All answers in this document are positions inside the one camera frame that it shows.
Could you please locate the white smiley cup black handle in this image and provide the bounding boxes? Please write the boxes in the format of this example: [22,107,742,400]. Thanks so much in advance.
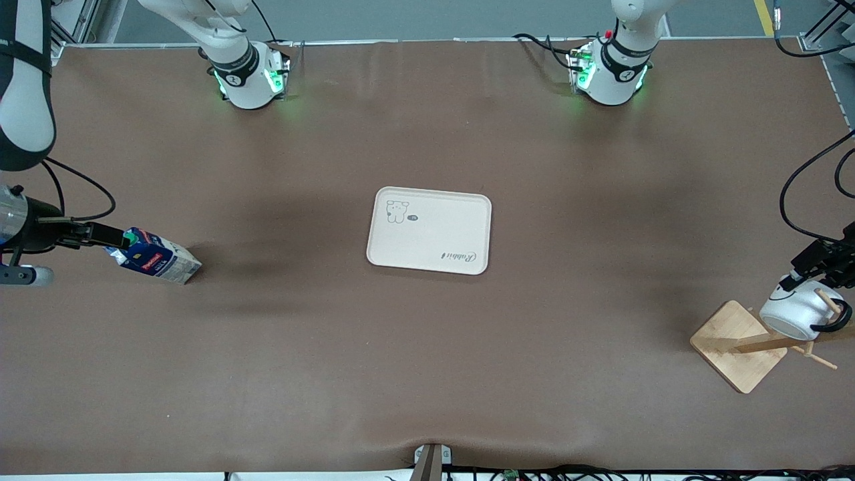
[759,275,853,342]

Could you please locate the blue milk carton green cap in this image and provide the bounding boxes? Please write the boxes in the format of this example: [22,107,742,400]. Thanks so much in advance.
[106,227,202,285]

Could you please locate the cream rectangular tray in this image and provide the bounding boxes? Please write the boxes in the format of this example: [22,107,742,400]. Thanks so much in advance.
[366,186,493,275]

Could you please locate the wooden mug stand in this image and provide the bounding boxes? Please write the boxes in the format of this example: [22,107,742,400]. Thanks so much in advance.
[689,289,855,395]

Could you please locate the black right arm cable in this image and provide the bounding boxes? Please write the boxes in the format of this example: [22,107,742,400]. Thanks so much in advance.
[40,158,117,222]

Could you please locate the aluminium frame profile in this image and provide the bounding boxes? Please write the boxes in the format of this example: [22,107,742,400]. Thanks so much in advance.
[50,0,101,47]
[802,0,855,51]

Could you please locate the black right base cable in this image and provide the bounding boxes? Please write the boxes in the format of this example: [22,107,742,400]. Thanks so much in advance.
[250,0,296,49]

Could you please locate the black left base cables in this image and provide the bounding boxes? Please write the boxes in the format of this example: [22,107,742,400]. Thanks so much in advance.
[513,32,583,71]

